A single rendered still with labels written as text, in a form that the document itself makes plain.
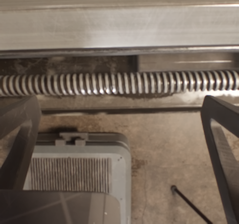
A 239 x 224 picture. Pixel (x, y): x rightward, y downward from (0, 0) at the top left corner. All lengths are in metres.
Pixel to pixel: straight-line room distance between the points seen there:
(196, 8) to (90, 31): 0.14
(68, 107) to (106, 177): 0.37
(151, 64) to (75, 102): 0.28
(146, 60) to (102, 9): 0.40
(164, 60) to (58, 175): 0.65
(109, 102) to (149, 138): 0.51
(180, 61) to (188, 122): 0.58
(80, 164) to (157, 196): 0.54
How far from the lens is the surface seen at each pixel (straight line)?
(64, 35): 0.32
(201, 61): 0.71
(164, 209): 1.38
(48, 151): 0.99
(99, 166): 0.96
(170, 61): 0.69
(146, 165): 1.25
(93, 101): 0.75
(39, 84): 0.44
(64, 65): 0.76
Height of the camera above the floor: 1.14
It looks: 82 degrees down
